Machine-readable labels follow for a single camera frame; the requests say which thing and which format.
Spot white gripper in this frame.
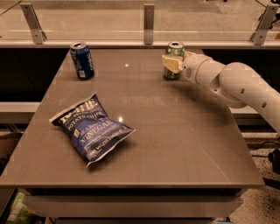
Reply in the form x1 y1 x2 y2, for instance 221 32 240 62
162 51 213 84

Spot green package under table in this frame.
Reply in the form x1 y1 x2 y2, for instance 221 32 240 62
5 192 36 224

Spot metal railing bracket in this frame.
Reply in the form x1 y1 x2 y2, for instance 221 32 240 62
249 3 279 46
20 3 47 45
143 3 155 45

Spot middle metal railing bracket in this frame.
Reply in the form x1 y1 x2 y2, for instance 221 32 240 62
143 3 155 45

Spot green soda can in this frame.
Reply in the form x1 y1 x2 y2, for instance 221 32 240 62
164 41 185 80

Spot right metal railing bracket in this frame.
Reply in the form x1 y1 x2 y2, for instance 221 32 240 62
249 3 279 46

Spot blue potato chip bag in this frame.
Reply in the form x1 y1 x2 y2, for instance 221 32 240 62
50 94 135 167

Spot black cable on floor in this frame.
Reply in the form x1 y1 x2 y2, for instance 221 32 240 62
251 141 280 173

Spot blue soda can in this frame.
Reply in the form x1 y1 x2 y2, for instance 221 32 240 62
70 41 95 80

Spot left metal railing bracket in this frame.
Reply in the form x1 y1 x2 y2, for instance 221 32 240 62
20 3 47 45

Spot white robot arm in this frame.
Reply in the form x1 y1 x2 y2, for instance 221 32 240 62
162 52 280 134

